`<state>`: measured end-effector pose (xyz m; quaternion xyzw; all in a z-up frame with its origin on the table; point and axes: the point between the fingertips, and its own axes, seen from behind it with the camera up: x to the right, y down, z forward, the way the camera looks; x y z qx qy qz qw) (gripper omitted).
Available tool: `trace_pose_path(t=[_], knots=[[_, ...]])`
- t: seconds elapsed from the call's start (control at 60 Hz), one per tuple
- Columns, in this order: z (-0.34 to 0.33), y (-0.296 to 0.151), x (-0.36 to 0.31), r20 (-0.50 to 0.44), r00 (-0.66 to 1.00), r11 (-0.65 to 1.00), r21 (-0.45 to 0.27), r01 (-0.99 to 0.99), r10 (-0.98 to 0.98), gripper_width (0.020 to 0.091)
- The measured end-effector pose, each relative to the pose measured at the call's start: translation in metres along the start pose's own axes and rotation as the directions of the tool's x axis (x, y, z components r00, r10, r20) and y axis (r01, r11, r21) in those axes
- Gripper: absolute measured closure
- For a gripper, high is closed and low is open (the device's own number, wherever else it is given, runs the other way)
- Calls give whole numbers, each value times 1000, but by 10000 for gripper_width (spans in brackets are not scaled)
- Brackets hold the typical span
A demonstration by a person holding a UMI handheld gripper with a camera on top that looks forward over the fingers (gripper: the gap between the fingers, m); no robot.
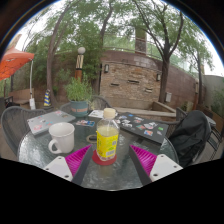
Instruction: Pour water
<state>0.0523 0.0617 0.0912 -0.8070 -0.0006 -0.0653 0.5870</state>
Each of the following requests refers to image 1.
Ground black backpack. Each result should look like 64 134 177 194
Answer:
168 110 212 168

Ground white ceramic mug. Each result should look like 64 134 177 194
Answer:
47 122 76 155

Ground flat round red coaster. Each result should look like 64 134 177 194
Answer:
91 149 118 167

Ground clear bottle with yellow label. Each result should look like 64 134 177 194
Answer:
95 107 120 162

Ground lamp post with globe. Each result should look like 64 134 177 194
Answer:
74 46 87 81

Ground blue yellow striped cone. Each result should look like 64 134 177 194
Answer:
43 89 52 108

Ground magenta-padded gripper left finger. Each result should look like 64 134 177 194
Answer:
43 144 98 186

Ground grey laptop with stickers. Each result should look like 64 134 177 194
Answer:
26 110 77 136

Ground black laptop with stickers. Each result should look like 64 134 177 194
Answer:
114 112 169 145

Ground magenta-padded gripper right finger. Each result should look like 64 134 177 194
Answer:
128 144 184 187

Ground potted plant in blue pot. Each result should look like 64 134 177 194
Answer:
64 77 94 118

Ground orange canopy tent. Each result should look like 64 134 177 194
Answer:
0 46 35 82

